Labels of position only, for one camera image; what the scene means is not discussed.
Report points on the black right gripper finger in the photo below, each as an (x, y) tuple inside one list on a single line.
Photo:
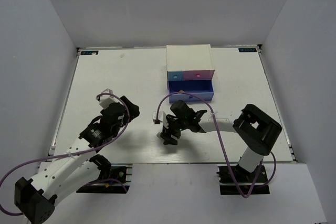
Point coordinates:
[(173, 139), (165, 135)]

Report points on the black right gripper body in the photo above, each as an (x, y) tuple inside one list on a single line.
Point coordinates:
[(176, 125)]

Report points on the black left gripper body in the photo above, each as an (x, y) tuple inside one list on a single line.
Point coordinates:
[(125, 120)]

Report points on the grey white eraser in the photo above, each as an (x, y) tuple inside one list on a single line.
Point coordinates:
[(159, 135)]

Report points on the lavender blue drawer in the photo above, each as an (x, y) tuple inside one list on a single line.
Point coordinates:
[(200, 88)]

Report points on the light blue drawer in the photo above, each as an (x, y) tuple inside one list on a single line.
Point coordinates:
[(174, 75)]

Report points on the pink drawer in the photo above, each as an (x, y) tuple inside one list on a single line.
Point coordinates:
[(198, 74)]

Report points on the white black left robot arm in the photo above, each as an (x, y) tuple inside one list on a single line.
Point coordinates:
[(38, 196)]

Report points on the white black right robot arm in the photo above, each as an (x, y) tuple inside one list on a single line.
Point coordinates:
[(257, 129)]

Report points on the left blue label sticker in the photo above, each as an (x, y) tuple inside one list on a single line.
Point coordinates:
[(89, 52)]

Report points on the blue label sticker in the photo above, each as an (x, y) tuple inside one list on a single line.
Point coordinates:
[(247, 49), (89, 52)]

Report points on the white drawer cabinet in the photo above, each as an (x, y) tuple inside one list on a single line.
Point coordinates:
[(189, 57)]

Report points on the right blue label sticker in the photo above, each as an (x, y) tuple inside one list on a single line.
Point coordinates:
[(247, 49)]

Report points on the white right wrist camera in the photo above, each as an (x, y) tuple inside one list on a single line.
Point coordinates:
[(159, 117)]

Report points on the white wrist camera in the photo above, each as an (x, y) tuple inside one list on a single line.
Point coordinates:
[(105, 98), (159, 117)]

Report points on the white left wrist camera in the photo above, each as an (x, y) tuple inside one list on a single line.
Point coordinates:
[(105, 98)]

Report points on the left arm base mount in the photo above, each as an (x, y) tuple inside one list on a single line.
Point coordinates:
[(116, 180)]

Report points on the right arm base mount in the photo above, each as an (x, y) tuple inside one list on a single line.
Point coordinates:
[(244, 180)]

